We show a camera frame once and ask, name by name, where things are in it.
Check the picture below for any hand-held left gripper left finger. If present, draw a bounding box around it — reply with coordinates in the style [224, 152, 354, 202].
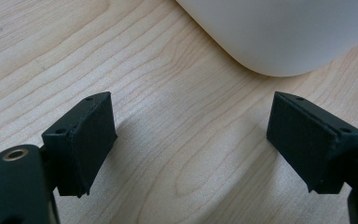
[41, 91, 118, 199]

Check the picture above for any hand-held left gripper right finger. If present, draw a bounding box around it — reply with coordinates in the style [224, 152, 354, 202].
[266, 91, 358, 195]

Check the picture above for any white plastic bin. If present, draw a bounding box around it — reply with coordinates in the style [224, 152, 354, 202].
[175, 0, 358, 77]

